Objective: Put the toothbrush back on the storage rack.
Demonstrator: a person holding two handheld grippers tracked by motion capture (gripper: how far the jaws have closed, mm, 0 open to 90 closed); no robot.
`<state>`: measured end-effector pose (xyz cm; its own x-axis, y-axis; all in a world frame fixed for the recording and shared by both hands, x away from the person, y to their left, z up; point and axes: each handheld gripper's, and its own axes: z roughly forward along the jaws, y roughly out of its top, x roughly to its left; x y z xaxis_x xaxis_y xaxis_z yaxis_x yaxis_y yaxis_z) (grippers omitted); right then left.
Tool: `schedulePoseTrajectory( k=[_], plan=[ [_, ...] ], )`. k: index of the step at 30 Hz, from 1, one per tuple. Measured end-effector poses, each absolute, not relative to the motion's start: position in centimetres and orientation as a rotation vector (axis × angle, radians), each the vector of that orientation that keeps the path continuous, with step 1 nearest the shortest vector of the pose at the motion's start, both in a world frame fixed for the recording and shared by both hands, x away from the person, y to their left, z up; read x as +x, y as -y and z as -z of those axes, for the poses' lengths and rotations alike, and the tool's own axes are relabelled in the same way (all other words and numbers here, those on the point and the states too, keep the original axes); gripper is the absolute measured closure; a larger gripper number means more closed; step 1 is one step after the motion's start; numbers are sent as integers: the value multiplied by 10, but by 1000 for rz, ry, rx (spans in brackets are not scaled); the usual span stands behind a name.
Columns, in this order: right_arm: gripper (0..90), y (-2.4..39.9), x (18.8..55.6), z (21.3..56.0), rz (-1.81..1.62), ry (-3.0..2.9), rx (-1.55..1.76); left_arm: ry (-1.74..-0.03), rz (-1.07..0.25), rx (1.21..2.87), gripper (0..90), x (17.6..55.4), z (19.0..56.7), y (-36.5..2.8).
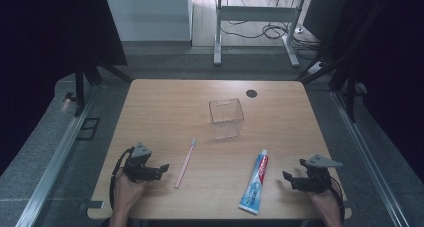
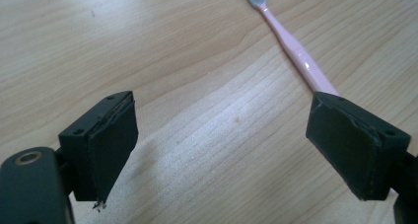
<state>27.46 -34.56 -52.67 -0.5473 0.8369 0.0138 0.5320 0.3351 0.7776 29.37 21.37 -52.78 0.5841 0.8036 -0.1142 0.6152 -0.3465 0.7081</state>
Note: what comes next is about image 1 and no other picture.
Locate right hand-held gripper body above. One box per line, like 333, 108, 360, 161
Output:
292, 154, 343, 194

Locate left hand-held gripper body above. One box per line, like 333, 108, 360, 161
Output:
123, 141, 162, 184

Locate pink toothbrush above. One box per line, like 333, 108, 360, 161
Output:
174, 138, 198, 190

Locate blue and red toothpaste tube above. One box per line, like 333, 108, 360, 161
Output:
238, 148, 270, 216

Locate clear plastic container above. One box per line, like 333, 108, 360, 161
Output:
208, 98, 245, 141

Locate person's right hand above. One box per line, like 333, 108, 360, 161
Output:
306, 188, 343, 220

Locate person's left hand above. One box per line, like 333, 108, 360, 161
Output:
113, 171, 148, 212

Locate black metal stand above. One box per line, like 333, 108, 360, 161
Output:
73, 58, 134, 118
298, 0, 384, 123

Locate dark curtain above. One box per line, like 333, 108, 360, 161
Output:
301, 0, 424, 180
0, 0, 128, 176

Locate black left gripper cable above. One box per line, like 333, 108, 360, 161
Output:
109, 146, 135, 211

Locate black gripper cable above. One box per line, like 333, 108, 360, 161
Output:
329, 176, 346, 221
109, 146, 135, 211

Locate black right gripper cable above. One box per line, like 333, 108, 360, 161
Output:
329, 176, 346, 221

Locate aluminium rail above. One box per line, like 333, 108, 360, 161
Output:
331, 90, 411, 227
14, 86, 101, 227

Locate black floor bracket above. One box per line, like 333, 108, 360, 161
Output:
76, 117, 101, 142

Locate black floor cables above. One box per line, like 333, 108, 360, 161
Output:
219, 0, 323, 60

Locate white metal desk frame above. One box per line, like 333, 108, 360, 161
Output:
213, 0, 307, 69

